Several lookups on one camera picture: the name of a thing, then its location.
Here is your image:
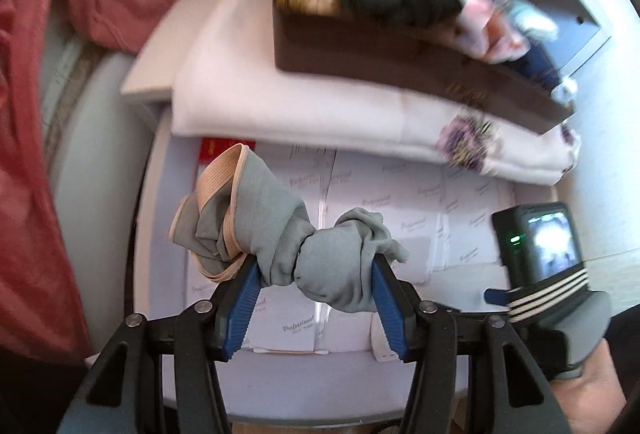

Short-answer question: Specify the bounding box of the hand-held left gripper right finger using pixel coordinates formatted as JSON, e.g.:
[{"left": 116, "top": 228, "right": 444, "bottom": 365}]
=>
[{"left": 370, "top": 254, "right": 571, "bottom": 434}]

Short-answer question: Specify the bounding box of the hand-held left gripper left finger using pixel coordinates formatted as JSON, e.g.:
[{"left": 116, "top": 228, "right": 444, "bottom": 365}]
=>
[{"left": 55, "top": 256, "right": 263, "bottom": 434}]

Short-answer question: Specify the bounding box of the grey-green underwear peach waistband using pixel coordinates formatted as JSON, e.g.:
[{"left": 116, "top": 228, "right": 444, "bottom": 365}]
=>
[{"left": 170, "top": 144, "right": 411, "bottom": 315}]

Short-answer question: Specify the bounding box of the navy blue lace underwear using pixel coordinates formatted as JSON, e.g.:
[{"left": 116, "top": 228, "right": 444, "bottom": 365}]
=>
[{"left": 510, "top": 44, "right": 563, "bottom": 92}]

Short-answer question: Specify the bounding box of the pink floral underwear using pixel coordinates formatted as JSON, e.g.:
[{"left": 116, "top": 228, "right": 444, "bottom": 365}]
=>
[{"left": 450, "top": 0, "right": 531, "bottom": 64}]

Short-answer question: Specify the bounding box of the mint underwear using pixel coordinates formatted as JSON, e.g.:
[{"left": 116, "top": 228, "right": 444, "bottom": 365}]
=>
[{"left": 510, "top": 0, "right": 560, "bottom": 39}]

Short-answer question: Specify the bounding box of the grey-front nightstand drawer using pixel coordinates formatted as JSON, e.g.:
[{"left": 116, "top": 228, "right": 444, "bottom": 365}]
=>
[{"left": 120, "top": 0, "right": 251, "bottom": 115}]

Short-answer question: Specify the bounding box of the amber translucent storage box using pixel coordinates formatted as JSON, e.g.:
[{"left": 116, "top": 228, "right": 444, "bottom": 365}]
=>
[{"left": 272, "top": 0, "right": 576, "bottom": 135}]

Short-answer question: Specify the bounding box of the person's right hand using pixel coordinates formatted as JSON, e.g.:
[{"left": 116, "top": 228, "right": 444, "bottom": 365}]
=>
[{"left": 547, "top": 339, "right": 628, "bottom": 434}]

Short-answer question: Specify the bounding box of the white printed paper lining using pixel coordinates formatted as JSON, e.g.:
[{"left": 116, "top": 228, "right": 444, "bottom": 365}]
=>
[{"left": 185, "top": 139, "right": 516, "bottom": 357}]

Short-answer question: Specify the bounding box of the red packet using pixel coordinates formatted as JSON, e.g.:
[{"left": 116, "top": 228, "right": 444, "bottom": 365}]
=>
[{"left": 199, "top": 138, "right": 257, "bottom": 167}]

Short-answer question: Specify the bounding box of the white purple-floral folded cloth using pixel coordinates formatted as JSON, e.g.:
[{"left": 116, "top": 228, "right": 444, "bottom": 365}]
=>
[{"left": 170, "top": 0, "right": 583, "bottom": 187}]

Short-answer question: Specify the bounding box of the red blanket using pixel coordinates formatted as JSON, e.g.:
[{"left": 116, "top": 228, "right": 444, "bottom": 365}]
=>
[{"left": 0, "top": 0, "right": 193, "bottom": 365}]

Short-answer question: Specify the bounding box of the white bed frame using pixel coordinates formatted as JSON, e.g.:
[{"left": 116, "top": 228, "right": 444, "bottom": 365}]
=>
[{"left": 40, "top": 34, "right": 106, "bottom": 165}]

